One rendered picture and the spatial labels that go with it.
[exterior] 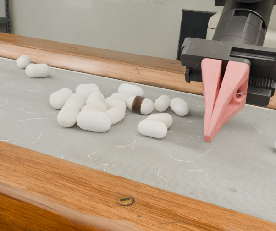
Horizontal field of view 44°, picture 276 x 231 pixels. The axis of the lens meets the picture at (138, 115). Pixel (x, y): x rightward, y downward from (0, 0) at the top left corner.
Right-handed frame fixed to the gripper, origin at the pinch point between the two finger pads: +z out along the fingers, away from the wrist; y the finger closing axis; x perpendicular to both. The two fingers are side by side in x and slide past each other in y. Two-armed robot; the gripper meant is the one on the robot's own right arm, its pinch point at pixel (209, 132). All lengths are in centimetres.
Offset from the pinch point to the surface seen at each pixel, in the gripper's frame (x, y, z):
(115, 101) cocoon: 2.4, -12.2, -2.7
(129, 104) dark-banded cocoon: 3.8, -11.0, -3.5
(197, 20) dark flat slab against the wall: 129, -52, -153
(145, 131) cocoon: 0.4, -6.5, 1.3
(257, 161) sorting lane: 1.8, 4.9, 1.0
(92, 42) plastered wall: 143, -128, -134
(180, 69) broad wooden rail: 13.2, -9.7, -17.6
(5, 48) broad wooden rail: 11.9, -43.9, -14.9
